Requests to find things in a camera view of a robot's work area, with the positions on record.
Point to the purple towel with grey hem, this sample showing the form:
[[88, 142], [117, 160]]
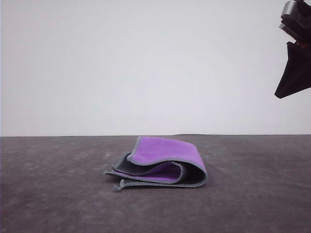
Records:
[[165, 148]]

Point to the grey table cloth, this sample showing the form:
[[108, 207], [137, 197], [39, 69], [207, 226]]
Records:
[[53, 199]]

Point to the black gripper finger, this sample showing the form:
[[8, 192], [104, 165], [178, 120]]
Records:
[[296, 72]]

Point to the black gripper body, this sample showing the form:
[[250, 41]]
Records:
[[298, 21]]

